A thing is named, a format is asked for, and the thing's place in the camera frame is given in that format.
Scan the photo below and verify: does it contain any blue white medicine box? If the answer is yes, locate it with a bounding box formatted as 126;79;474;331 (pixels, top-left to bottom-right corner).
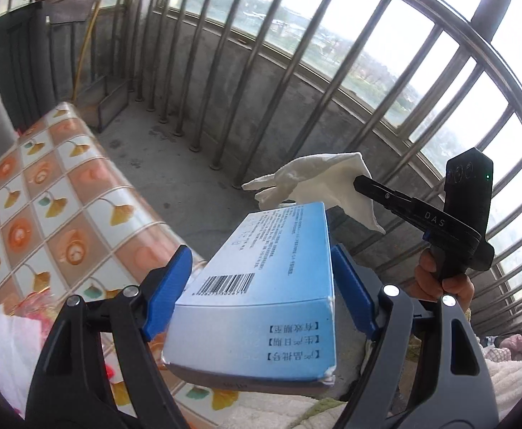
162;202;337;395

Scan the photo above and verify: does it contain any white tissue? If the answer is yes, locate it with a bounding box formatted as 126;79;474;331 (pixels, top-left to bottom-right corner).
242;152;385;235
0;306;43;418

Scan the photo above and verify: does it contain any person's right hand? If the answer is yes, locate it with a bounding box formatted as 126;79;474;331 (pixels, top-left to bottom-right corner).
408;249;474;312

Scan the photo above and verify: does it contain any white tissue on table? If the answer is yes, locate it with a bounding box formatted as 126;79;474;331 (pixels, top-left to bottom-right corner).
0;306;43;418

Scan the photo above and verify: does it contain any metal dustpan box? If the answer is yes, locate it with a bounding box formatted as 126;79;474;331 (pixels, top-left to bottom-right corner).
77;75;129;134

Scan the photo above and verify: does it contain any steel balcony railing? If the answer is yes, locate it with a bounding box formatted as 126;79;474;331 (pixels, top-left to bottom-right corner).
1;0;522;327

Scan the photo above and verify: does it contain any yellow broom handle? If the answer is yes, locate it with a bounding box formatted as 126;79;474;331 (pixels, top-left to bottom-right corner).
72;0;103;104

